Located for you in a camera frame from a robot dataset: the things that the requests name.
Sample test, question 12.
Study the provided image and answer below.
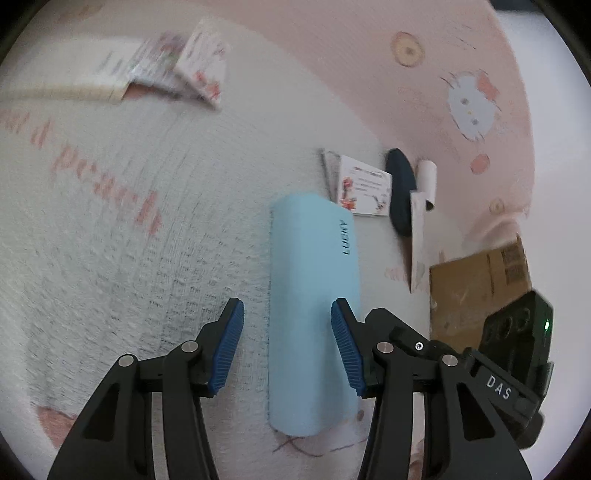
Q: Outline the dark blue glasses case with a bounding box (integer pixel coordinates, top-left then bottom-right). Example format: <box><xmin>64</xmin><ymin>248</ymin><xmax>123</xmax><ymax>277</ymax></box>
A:
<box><xmin>385</xmin><ymin>148</ymin><xmax>416</xmax><ymax>237</ymax></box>

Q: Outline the light blue box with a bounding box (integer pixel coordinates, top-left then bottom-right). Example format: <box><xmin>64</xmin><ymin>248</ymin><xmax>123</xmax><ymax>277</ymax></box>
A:
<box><xmin>268</xmin><ymin>193</ymin><xmax>362</xmax><ymax>438</ymax></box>

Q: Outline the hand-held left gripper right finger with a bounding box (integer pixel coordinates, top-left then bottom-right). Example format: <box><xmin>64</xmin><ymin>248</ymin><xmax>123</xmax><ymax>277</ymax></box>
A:
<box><xmin>331</xmin><ymin>297</ymin><xmax>532</xmax><ymax>480</ymax></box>

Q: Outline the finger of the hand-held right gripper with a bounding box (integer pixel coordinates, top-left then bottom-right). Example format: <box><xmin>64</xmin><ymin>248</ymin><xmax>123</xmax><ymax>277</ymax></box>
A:
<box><xmin>368</xmin><ymin>308</ymin><xmax>465</xmax><ymax>359</ymax></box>

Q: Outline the brown cardboard box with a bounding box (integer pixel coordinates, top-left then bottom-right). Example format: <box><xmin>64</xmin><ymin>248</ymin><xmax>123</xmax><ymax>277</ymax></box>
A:
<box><xmin>428</xmin><ymin>234</ymin><xmax>532</xmax><ymax>344</ymax></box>

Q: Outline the floral print card pack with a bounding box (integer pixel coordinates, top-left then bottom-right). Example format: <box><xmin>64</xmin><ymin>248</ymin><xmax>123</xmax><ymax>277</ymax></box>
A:
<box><xmin>175</xmin><ymin>17</ymin><xmax>230</xmax><ymax>110</ymax></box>
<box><xmin>337</xmin><ymin>154</ymin><xmax>393</xmax><ymax>216</ymax></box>

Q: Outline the white paper tube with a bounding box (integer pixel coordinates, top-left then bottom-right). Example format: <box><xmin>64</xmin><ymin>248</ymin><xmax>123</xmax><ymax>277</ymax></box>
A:
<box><xmin>416</xmin><ymin>159</ymin><xmax>438</xmax><ymax>213</ymax></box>

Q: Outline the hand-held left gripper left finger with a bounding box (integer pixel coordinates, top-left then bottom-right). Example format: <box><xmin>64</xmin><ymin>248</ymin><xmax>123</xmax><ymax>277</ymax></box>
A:
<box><xmin>46</xmin><ymin>297</ymin><xmax>245</xmax><ymax>480</ymax></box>

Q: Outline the pink printed blanket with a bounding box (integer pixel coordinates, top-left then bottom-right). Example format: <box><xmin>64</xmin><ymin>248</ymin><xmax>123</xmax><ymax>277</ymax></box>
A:
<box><xmin>0</xmin><ymin>0</ymin><xmax>543</xmax><ymax>480</ymax></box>

